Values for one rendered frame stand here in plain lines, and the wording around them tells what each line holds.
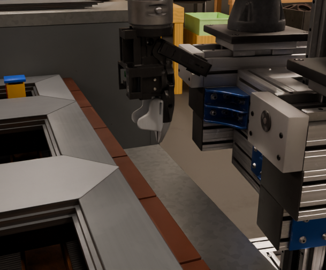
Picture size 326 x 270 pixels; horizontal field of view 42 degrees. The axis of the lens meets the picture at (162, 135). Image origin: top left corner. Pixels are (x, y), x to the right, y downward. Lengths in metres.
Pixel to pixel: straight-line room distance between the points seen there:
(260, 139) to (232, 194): 1.74
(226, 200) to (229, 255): 1.55
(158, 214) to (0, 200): 0.25
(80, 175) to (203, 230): 0.30
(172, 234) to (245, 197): 1.80
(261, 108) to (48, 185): 0.38
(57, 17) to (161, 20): 0.86
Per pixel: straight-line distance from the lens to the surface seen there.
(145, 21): 0.70
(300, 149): 0.66
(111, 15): 1.56
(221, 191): 2.47
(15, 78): 1.33
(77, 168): 0.80
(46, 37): 1.53
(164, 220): 0.67
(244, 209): 2.32
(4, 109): 1.19
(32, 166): 0.83
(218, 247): 0.87
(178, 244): 0.63
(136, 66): 0.72
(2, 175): 0.81
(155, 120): 0.76
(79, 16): 1.54
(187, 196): 1.03
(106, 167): 0.79
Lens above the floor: 1.19
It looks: 22 degrees down
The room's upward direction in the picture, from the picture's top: straight up
